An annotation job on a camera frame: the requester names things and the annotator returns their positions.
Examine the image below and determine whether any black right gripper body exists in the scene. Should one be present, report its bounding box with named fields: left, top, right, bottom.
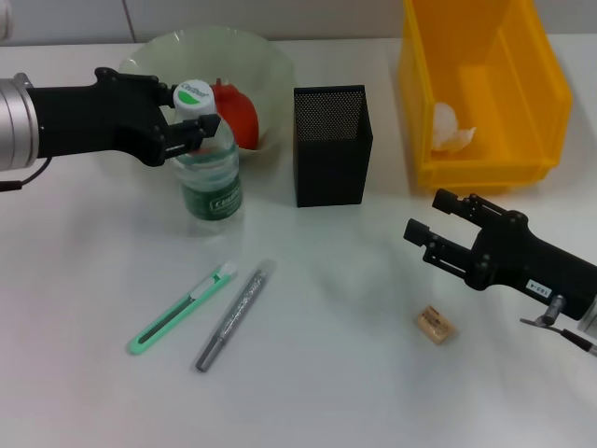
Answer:
left=465, top=211, right=597, bottom=322

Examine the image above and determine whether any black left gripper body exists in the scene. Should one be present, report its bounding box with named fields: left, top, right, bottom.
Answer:
left=25, top=67, right=170, bottom=168

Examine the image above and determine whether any orange fruit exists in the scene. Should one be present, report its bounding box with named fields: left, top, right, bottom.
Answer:
left=208, top=77, right=260, bottom=151

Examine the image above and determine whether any clear water bottle green label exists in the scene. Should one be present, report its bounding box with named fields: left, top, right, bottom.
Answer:
left=172, top=79, right=245, bottom=237

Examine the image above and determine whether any white paper ball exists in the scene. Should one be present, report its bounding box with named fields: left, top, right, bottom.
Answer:
left=430, top=102, right=479, bottom=153

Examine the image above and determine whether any green utility knife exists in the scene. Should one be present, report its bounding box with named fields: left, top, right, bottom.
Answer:
left=125, top=261, right=241, bottom=357

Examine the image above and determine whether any pale green glass fruit plate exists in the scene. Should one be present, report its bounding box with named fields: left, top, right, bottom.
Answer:
left=116, top=28, right=297, bottom=161

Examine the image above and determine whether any beige eraser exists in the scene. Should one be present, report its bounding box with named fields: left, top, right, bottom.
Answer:
left=413, top=303, right=459, bottom=348

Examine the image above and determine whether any black mesh pen holder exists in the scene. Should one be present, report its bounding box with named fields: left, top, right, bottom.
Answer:
left=293, top=84, right=376, bottom=209

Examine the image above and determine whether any grey glitter pen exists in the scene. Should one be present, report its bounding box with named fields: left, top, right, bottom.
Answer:
left=193, top=259, right=278, bottom=373

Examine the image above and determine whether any yellow plastic bin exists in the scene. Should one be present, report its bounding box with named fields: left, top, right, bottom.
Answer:
left=396, top=0, right=575, bottom=194

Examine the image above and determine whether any right gripper cable with plug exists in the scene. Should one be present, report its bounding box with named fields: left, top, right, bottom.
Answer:
left=519, top=295, right=597, bottom=358

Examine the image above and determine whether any gripper cable with plug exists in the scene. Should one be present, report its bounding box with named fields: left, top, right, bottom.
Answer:
left=519, top=295, right=597, bottom=358
left=0, top=156, right=54, bottom=193

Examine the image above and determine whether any left gripper cable with plug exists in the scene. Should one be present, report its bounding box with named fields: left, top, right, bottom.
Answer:
left=0, top=156, right=54, bottom=193

